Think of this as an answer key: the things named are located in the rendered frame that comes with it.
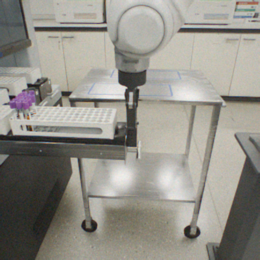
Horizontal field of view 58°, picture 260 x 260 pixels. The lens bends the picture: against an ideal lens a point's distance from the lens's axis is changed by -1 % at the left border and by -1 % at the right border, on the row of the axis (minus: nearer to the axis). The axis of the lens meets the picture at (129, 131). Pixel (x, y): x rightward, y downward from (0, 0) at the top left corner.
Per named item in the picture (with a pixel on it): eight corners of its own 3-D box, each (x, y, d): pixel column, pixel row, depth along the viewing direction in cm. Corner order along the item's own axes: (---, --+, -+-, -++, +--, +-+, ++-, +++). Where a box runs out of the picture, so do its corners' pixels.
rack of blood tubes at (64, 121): (13, 138, 70) (7, 119, 66) (28, 123, 78) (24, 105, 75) (113, 143, 68) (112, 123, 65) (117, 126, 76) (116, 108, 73)
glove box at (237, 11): (234, 15, 289) (235, 8, 286) (231, 14, 300) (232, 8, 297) (253, 15, 288) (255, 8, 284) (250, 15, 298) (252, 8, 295)
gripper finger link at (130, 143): (137, 126, 70) (137, 127, 69) (136, 145, 74) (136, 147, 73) (126, 125, 70) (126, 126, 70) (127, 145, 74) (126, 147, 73)
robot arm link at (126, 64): (111, 49, 55) (112, 74, 58) (150, 49, 55) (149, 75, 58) (116, 43, 63) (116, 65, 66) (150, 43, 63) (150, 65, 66)
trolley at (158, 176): (81, 233, 134) (60, 97, 94) (96, 179, 174) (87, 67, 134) (201, 240, 130) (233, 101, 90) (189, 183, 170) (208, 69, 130)
